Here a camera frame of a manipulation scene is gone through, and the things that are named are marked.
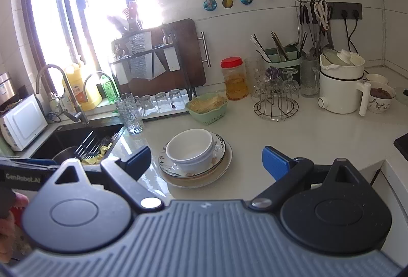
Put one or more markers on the dark kitchen knife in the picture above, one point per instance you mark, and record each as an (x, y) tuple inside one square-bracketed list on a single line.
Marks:
[(132, 15)]

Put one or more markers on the cream ceramic bowl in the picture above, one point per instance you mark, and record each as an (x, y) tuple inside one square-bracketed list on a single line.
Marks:
[(188, 143)]

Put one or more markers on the tall steel faucet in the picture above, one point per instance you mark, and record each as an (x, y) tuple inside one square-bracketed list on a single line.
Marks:
[(68, 85)]

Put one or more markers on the small steel faucet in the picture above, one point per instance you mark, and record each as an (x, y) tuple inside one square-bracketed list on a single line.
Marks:
[(92, 77)]

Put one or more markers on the brown chopsticks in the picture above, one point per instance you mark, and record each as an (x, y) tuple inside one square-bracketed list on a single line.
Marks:
[(280, 46)]

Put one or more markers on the white countertop appliance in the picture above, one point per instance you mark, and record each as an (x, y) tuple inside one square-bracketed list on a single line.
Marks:
[(24, 124)]

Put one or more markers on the glass pitcher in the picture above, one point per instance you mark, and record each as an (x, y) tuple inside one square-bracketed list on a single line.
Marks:
[(309, 79)]

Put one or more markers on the green plastic basket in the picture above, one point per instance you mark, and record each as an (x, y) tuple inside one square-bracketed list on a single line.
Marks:
[(207, 117)]

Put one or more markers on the utensil hook rail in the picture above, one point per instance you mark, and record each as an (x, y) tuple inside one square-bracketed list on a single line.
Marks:
[(307, 25)]

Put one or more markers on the black dish rack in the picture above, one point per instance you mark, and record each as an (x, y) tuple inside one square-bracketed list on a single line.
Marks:
[(178, 53)]

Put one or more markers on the small white bowl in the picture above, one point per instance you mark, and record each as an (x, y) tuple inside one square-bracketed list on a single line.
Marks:
[(377, 77)]

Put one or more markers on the white chopsticks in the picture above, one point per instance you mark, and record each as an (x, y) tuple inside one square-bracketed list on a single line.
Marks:
[(261, 47)]

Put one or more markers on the scissors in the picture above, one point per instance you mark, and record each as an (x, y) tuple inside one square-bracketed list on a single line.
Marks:
[(322, 14)]

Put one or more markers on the green dish soap bottle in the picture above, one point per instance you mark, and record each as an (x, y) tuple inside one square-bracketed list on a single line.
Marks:
[(108, 90)]

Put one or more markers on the floral dark-rimmed plate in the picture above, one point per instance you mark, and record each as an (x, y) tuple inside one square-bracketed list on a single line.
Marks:
[(220, 144)]

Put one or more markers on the yellow detergent bottle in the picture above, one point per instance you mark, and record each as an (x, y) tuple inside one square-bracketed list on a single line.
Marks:
[(81, 89)]

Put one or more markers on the black sink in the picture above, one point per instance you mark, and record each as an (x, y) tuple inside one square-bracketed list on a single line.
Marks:
[(63, 136)]

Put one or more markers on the steel pot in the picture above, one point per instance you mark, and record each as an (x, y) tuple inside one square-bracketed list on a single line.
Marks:
[(65, 154)]

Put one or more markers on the white leaf-print plate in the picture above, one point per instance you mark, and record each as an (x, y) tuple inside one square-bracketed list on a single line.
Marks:
[(194, 185)]

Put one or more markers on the white drain tray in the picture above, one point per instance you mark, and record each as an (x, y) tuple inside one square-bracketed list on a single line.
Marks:
[(165, 116)]

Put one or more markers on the white electric pot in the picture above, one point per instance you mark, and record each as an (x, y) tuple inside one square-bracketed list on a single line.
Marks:
[(339, 92)]

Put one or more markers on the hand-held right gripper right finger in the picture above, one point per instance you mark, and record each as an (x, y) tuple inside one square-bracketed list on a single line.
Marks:
[(277, 163)]

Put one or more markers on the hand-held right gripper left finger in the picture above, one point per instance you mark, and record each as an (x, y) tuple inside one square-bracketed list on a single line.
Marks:
[(137, 163)]

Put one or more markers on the green utensil holder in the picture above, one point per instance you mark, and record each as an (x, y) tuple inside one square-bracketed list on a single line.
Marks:
[(283, 65)]

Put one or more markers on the upturned drinking glass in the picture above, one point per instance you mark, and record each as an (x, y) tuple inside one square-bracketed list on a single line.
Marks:
[(162, 103), (147, 106), (176, 100)]

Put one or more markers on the white plastic bowl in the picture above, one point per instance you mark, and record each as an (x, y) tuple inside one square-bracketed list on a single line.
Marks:
[(202, 166)]

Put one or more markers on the black power strip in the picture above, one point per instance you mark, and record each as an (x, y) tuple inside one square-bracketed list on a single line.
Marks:
[(346, 10)]

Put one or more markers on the yellow cloth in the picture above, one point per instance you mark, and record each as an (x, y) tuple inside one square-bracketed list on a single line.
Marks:
[(102, 151)]

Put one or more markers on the red-lidded jar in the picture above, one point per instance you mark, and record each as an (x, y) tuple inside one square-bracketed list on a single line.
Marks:
[(235, 82)]

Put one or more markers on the black stove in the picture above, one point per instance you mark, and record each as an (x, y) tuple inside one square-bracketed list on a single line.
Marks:
[(402, 144)]

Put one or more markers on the steel canister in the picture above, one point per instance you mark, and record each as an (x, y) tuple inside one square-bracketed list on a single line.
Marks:
[(6, 89)]

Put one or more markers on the dried noodles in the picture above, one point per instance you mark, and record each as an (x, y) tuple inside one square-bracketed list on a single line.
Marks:
[(208, 103)]

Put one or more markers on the black sink drain rack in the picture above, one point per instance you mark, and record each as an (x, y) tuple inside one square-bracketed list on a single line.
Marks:
[(89, 143)]

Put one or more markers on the tall glass mug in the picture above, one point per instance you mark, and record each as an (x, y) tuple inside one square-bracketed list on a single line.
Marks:
[(129, 114)]

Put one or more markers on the white mug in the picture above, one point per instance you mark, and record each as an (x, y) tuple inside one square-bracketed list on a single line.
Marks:
[(381, 103)]

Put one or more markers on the patterned glass cup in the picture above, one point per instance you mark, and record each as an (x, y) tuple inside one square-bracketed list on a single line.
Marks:
[(290, 85), (275, 87), (262, 85)]

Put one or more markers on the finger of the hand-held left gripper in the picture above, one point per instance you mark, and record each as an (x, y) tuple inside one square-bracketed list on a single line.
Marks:
[(41, 163)]

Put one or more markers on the clear glass jar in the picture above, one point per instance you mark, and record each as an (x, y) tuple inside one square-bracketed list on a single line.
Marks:
[(254, 69)]

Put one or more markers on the patterned hanging cloth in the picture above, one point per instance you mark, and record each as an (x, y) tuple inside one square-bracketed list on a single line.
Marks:
[(140, 57)]

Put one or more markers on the person's left hand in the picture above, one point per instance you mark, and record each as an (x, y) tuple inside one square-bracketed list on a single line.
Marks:
[(6, 238)]

